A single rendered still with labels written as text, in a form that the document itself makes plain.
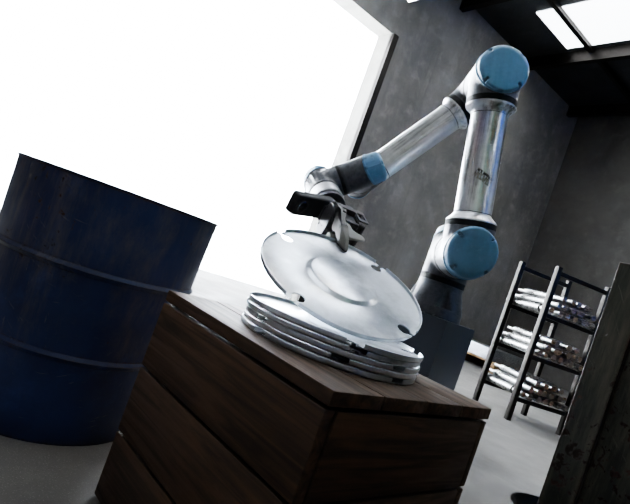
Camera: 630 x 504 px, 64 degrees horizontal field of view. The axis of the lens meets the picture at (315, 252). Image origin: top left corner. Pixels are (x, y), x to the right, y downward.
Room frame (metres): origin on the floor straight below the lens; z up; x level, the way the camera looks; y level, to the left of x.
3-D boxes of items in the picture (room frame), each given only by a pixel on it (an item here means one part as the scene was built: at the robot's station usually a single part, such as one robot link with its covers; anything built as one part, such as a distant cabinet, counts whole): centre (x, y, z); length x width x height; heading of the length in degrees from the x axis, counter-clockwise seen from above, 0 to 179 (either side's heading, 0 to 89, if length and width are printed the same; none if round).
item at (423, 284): (1.31, -0.34, 0.50); 0.15 x 0.15 x 0.10
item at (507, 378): (3.18, -1.53, 0.47); 0.46 x 0.43 x 0.95; 17
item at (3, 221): (1.08, 0.43, 0.24); 0.42 x 0.42 x 0.48
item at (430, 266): (1.30, -0.34, 0.62); 0.13 x 0.12 x 0.14; 178
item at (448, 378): (1.31, -0.34, 0.23); 0.18 x 0.18 x 0.45; 49
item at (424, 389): (0.81, -0.07, 0.18); 0.40 x 0.38 x 0.35; 43
